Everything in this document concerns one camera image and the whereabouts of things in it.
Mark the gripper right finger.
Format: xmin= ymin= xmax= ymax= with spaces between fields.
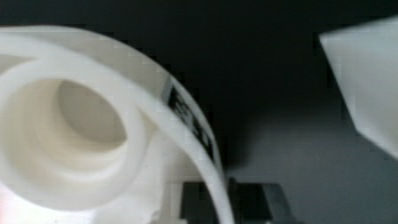
xmin=229 ymin=179 xmax=297 ymax=224

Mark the white stool leg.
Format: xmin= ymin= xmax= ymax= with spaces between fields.
xmin=320 ymin=15 xmax=398 ymax=160

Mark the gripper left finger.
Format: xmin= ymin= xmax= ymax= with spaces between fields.
xmin=179 ymin=182 xmax=218 ymax=224

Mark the round white stool seat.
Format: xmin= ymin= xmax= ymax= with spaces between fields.
xmin=0 ymin=26 xmax=234 ymax=224

